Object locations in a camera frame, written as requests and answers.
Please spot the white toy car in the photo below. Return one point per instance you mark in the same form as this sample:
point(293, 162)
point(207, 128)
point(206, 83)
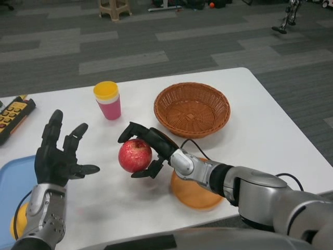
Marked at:
point(328, 3)

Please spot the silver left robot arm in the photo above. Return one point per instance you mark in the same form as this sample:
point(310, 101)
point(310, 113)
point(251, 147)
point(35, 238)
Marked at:
point(44, 213)

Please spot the silver humanoid robot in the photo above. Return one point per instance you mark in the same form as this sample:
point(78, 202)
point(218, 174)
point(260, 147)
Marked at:
point(286, 18)

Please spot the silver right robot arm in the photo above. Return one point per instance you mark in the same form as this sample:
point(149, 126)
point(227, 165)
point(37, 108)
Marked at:
point(260, 195)

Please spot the white plastic cup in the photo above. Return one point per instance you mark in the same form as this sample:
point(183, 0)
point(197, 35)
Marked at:
point(112, 101)

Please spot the yellow black remote control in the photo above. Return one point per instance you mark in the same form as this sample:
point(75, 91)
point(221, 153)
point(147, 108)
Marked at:
point(14, 114)

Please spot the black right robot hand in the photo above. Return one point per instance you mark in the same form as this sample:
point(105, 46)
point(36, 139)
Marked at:
point(158, 143)

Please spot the orange ball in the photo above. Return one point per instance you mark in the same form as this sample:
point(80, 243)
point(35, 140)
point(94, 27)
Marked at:
point(212, 5)

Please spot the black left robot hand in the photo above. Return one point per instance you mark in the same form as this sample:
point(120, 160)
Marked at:
point(53, 164)

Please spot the brown wicker basket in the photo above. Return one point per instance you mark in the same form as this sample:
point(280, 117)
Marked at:
point(192, 112)

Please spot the pink plastic cup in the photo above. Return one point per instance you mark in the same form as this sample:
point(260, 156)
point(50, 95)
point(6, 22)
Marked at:
point(110, 110)

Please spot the red apple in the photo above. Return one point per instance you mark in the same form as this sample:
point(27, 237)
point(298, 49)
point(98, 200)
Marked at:
point(134, 156)

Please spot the orange plastic plate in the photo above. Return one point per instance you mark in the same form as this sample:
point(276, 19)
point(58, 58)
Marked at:
point(190, 195)

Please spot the beige plastic stool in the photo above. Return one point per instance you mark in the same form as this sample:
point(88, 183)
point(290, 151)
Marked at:
point(114, 9)

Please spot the yellow plastic cup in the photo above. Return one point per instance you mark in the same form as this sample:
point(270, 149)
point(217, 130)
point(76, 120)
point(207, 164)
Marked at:
point(105, 91)

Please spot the blue plastic tray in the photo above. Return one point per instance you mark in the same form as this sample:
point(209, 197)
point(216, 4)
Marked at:
point(15, 179)

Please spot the black floor bag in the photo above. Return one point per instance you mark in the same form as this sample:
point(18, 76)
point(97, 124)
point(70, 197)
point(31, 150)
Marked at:
point(222, 1)
point(193, 4)

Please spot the silver robot chest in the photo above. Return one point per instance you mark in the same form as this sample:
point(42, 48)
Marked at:
point(208, 238)

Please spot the yellow lemon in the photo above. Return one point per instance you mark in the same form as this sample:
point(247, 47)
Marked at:
point(22, 221)

